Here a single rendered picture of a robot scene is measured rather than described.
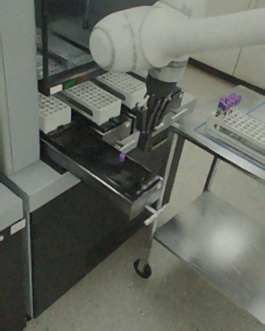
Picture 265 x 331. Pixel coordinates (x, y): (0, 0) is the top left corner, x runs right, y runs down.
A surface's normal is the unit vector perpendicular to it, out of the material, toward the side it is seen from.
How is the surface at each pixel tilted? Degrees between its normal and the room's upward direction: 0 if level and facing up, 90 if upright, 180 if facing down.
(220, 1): 90
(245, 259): 0
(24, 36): 90
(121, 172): 0
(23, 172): 0
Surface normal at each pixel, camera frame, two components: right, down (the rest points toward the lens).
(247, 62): -0.65, 0.40
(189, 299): 0.12, -0.78
